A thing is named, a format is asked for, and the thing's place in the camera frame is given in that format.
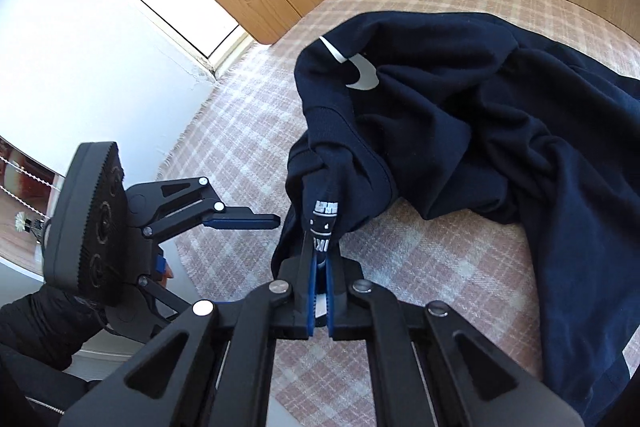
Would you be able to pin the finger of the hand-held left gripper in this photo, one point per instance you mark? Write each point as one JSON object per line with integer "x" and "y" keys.
{"x": 160, "y": 297}
{"x": 240, "y": 221}

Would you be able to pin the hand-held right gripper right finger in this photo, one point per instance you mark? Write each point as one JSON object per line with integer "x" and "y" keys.
{"x": 330, "y": 307}

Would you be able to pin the pink plaid cloth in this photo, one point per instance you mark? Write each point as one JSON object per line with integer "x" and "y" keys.
{"x": 450, "y": 257}

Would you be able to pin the person's left hand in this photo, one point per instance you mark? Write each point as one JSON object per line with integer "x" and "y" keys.
{"x": 168, "y": 271}

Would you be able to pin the person's left forearm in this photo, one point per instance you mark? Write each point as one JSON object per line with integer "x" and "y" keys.
{"x": 40, "y": 322}

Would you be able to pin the person's black jacket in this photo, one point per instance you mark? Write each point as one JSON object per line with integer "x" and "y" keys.
{"x": 30, "y": 392}

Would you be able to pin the navy blue sweatshirt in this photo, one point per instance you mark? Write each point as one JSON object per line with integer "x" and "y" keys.
{"x": 450, "y": 107}

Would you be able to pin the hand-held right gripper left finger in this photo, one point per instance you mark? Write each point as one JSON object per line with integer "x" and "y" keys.
{"x": 311, "y": 292}

